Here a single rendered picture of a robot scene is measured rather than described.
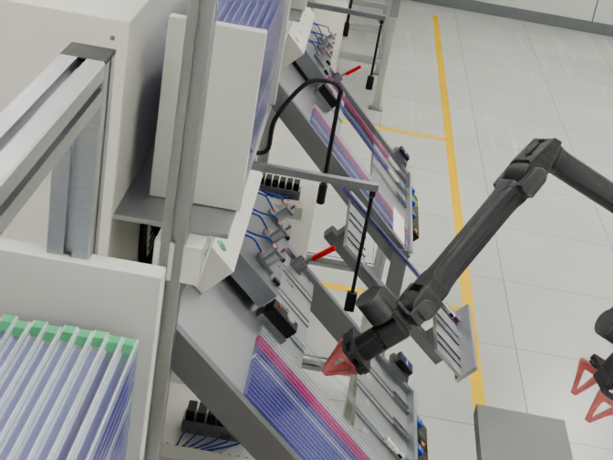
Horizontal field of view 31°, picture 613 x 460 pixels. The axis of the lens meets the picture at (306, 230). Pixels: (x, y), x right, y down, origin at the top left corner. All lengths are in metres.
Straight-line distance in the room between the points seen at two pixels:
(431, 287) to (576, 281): 3.00
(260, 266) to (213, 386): 0.36
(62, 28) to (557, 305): 3.58
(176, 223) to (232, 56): 0.29
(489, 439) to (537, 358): 1.69
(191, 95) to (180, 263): 0.28
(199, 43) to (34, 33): 0.26
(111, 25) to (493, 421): 1.65
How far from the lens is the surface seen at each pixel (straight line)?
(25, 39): 1.80
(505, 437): 2.94
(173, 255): 1.82
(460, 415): 4.08
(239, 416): 2.01
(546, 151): 2.47
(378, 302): 2.28
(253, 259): 2.24
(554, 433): 3.01
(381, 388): 2.65
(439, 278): 2.35
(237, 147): 1.89
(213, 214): 1.91
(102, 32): 1.76
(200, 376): 1.98
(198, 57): 1.70
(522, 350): 4.60
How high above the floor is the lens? 2.20
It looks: 25 degrees down
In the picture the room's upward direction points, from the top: 10 degrees clockwise
